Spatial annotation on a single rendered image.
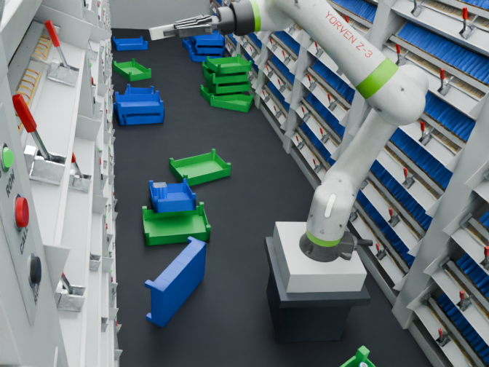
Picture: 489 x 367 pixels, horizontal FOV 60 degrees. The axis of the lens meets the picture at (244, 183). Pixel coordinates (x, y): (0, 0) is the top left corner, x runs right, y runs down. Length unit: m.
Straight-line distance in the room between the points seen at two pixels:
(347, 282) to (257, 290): 0.48
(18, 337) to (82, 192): 0.56
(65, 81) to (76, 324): 0.35
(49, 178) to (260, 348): 1.32
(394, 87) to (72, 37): 0.77
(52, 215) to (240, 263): 1.56
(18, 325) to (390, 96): 1.05
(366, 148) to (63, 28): 0.96
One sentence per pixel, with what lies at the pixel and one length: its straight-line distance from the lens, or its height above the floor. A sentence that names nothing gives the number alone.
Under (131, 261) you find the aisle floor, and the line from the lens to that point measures 1.96.
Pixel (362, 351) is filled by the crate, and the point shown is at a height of 0.56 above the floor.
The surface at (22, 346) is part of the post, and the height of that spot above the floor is 1.16.
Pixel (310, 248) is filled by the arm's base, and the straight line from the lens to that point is 1.50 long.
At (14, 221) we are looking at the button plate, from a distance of 0.25.
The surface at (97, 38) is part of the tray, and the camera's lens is 1.61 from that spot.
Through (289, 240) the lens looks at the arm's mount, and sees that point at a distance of 1.54.
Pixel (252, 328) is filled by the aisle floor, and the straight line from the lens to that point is 1.73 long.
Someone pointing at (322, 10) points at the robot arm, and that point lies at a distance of 1.19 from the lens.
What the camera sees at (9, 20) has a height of 1.29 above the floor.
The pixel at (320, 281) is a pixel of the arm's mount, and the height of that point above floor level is 0.33.
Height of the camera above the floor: 1.37
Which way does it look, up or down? 34 degrees down
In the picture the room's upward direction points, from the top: 7 degrees clockwise
